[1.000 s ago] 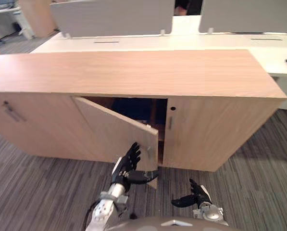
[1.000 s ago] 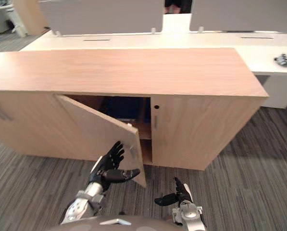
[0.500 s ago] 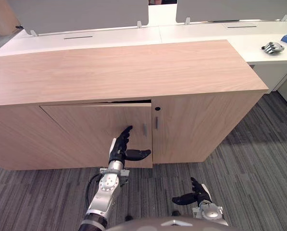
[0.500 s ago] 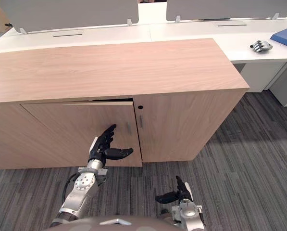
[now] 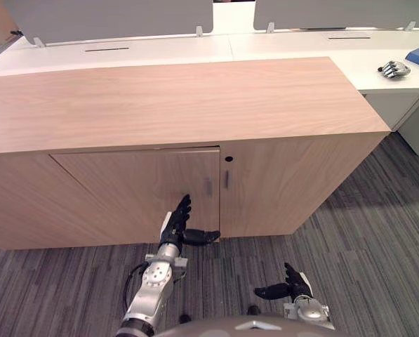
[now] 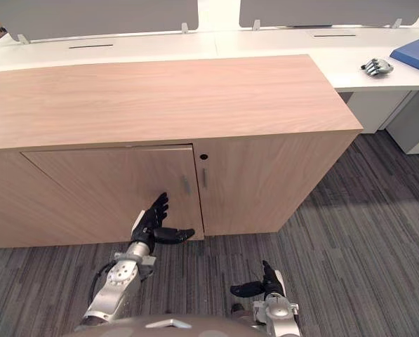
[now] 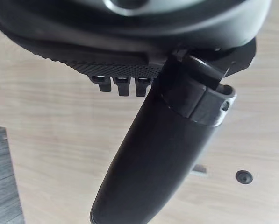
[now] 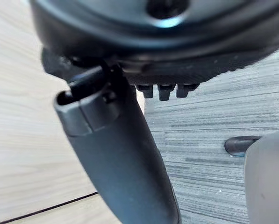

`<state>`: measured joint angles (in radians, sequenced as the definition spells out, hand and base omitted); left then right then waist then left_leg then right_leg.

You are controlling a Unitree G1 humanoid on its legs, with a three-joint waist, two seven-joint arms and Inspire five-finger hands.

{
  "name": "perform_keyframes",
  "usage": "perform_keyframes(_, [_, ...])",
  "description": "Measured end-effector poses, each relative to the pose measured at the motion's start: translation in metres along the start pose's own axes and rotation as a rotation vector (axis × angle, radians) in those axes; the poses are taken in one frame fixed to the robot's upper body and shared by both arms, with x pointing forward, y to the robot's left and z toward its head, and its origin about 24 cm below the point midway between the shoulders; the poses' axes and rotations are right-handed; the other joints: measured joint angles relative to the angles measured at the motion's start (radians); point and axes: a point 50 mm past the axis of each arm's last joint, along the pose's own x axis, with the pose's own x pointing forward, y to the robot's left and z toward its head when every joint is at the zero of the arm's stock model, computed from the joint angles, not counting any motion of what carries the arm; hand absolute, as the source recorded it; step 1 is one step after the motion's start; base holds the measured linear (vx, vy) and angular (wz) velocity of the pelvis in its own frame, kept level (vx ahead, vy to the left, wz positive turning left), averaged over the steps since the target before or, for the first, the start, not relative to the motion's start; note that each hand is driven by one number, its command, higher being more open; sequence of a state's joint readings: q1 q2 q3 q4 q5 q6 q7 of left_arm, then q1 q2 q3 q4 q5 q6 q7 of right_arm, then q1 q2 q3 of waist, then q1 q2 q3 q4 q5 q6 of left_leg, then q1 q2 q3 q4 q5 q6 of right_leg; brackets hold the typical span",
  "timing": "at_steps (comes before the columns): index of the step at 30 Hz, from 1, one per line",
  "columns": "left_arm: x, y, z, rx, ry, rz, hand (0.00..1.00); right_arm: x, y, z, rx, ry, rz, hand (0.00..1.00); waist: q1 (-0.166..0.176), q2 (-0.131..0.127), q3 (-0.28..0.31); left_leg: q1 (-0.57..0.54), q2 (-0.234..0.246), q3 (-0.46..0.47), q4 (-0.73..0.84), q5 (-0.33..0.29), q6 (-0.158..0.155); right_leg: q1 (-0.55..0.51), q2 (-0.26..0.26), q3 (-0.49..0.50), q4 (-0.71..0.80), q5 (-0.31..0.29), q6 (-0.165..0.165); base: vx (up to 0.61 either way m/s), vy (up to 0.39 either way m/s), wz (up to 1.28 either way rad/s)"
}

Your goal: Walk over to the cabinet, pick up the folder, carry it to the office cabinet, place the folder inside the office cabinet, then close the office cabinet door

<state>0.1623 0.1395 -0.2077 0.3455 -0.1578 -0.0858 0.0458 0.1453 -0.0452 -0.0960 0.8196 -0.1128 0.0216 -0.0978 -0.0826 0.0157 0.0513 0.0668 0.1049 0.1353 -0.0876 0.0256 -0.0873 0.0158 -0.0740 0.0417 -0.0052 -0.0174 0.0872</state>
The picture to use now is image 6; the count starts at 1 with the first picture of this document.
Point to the wooden cabinet door with keyhole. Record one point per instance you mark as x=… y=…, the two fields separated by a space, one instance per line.
x=251 y=182

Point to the silver robot torso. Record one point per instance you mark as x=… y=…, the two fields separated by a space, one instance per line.
x=167 y=326

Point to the wooden office cabinet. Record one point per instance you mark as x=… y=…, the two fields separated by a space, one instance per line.
x=153 y=140

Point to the spare silver robot hand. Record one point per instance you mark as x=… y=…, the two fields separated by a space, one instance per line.
x=377 y=66

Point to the blue folder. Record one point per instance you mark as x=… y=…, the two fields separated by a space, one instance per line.
x=415 y=54

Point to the white pedestal drawer unit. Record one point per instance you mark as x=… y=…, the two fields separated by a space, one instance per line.
x=374 y=110

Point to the grey pedestal drawer unit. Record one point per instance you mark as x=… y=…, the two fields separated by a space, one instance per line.
x=411 y=123

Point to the grey desk divider panel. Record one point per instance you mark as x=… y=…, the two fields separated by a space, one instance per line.
x=332 y=12
x=97 y=17

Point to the white office desk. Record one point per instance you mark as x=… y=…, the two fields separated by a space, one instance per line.
x=230 y=49

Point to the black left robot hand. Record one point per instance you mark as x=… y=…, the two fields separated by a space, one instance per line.
x=152 y=218

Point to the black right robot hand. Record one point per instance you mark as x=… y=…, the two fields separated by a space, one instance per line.
x=269 y=281

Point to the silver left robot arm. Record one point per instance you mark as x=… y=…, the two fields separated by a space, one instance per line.
x=116 y=284

